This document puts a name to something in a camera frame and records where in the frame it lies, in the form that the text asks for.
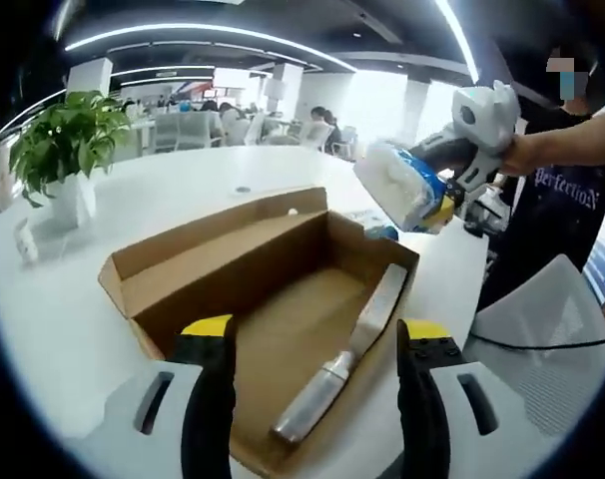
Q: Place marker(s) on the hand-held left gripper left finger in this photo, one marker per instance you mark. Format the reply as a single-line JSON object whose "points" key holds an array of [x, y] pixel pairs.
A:
{"points": [[207, 399]]}

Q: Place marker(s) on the row of white office chairs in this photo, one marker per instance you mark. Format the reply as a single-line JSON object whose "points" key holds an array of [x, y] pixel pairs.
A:
{"points": [[192, 130]]}

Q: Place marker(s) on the green plant in white pot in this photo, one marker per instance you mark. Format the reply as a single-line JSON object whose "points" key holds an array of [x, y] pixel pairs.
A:
{"points": [[68, 140]]}

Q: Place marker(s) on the white mesh office chair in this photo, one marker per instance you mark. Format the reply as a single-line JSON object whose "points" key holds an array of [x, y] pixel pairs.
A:
{"points": [[547, 319]]}

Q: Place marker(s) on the metal spatula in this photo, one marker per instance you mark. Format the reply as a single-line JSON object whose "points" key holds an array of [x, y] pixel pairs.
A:
{"points": [[327, 384]]}

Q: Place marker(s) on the brown cardboard shoe box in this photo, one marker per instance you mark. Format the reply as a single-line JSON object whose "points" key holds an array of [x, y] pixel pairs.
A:
{"points": [[282, 299]]}

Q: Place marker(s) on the person's right hand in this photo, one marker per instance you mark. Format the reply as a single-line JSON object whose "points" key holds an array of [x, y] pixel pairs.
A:
{"points": [[517, 159]]}

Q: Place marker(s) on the curved ceiling light strip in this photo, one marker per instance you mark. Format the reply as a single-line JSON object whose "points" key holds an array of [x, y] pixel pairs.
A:
{"points": [[207, 26]]}

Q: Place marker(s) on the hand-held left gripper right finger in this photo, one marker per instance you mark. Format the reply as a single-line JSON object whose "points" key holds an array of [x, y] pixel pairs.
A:
{"points": [[422, 399]]}

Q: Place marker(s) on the blue bordered white poster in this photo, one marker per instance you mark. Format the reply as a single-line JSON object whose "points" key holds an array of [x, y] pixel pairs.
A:
{"points": [[602, 264]]}

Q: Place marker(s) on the blue soft tissue pack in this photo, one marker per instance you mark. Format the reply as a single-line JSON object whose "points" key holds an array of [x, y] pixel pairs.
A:
{"points": [[392, 179]]}

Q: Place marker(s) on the blue wipes pack white lid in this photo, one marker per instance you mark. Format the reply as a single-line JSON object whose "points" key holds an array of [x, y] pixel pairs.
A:
{"points": [[382, 232]]}

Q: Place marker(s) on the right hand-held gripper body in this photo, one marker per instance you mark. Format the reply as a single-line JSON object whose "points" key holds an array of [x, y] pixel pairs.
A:
{"points": [[482, 115]]}

